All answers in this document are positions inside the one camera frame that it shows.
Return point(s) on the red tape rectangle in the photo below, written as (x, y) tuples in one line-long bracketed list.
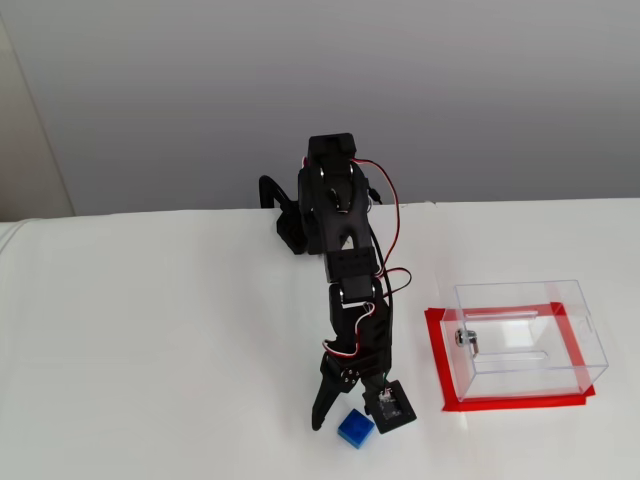
[(520, 404)]

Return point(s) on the blue lego brick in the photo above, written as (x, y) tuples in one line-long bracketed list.
[(356, 427)]

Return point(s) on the black table clamp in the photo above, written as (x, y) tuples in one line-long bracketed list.
[(291, 230)]

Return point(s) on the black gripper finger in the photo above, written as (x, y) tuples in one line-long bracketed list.
[(366, 396), (325, 395)]

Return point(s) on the transparent plastic box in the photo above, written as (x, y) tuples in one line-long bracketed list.
[(525, 345)]

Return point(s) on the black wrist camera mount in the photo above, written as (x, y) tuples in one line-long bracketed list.
[(397, 412)]

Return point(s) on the silver cylinder lock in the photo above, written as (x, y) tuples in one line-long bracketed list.
[(466, 340)]

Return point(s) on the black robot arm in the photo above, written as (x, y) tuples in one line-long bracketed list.
[(330, 220)]

